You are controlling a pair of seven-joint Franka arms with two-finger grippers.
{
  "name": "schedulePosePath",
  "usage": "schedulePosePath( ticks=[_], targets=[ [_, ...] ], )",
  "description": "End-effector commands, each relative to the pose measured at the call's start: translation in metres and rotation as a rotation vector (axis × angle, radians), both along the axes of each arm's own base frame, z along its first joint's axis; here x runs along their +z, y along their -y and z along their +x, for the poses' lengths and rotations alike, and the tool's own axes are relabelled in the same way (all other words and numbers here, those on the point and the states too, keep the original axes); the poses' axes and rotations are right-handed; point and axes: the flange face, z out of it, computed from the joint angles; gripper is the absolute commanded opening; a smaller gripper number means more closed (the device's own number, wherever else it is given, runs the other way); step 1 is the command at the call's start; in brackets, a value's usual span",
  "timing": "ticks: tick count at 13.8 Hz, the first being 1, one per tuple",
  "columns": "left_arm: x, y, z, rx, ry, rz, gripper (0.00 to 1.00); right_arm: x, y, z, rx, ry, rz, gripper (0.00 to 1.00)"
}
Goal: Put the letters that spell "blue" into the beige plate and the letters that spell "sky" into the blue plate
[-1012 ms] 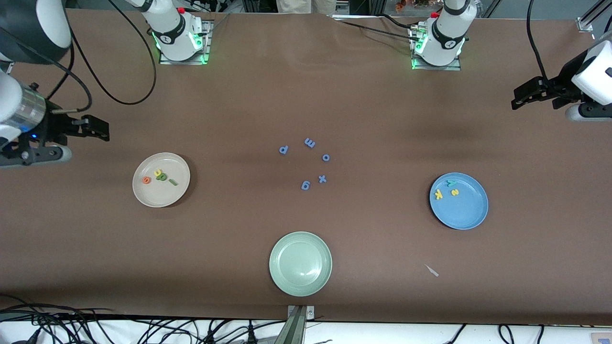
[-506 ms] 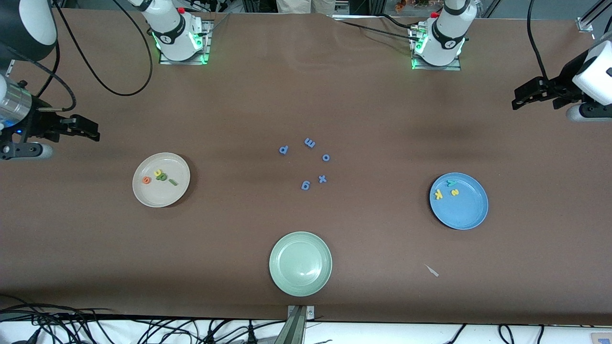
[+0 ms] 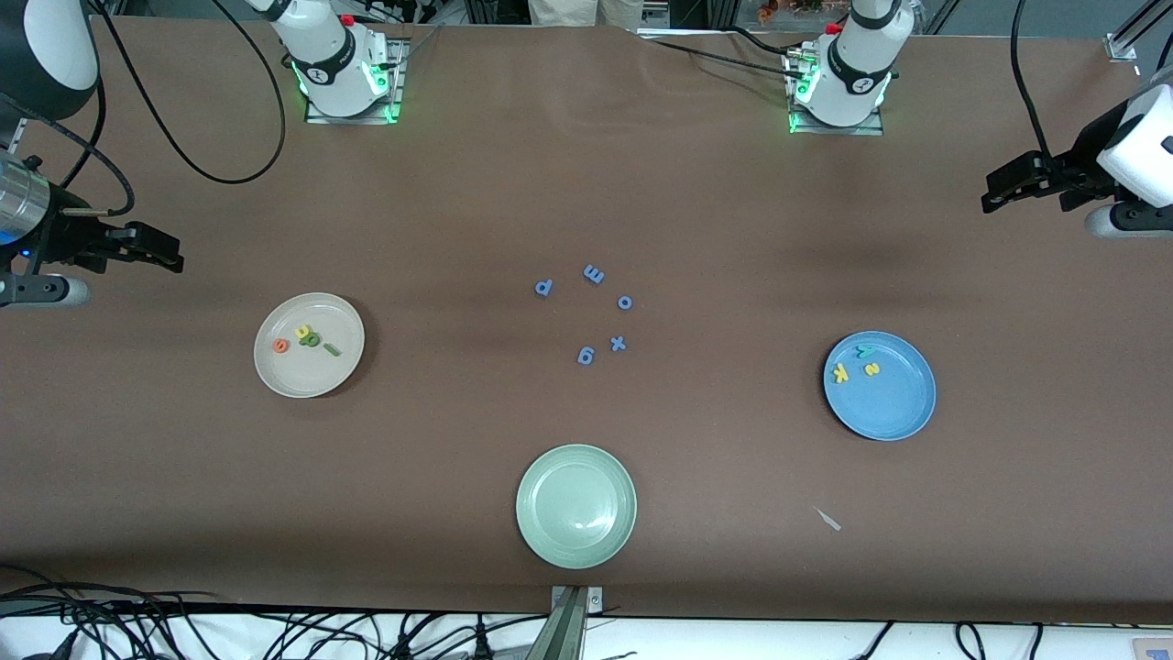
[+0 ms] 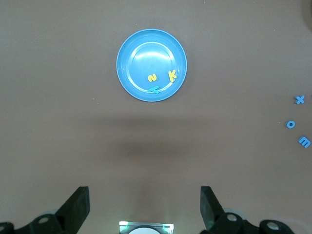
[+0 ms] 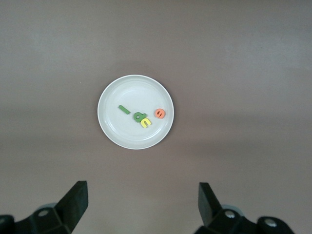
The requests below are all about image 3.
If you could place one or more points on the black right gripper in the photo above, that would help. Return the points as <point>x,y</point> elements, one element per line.
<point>64,240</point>

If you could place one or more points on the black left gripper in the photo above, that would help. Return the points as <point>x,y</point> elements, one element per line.
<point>1082,156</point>

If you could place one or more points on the green foam letter p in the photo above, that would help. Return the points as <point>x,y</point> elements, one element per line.
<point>312,340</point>

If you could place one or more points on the teal foam letter y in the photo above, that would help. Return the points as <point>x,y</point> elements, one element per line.
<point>864,350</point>

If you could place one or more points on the yellow foam letter k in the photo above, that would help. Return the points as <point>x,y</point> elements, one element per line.
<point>839,372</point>

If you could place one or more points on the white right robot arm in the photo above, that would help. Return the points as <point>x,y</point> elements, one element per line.
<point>334,64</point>

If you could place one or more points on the beige round plate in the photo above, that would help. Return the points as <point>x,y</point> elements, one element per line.
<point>309,371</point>

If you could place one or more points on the blue round plate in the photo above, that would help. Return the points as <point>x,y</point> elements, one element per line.
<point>884,399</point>

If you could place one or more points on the small white paper scrap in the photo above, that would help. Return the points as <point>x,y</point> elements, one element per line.
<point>827,519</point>

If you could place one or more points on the brown table mat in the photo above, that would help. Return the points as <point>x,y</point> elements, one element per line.
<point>586,183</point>

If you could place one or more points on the blue foam letter m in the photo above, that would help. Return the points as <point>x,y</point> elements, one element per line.
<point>594,273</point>

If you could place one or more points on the blue foam letter g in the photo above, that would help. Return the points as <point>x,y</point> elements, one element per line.
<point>591,356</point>

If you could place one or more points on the brown cardboard box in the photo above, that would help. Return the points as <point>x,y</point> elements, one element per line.
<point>1153,649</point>

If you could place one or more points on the pale green round plate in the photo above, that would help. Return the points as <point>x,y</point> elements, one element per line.
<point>575,506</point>

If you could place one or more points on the aluminium frame profile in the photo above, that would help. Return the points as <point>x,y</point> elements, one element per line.
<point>1127,41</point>

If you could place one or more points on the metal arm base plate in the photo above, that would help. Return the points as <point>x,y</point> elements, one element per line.
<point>353,119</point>
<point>834,130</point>

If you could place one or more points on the grey metal camera bracket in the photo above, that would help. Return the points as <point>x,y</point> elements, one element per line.
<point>573,632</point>

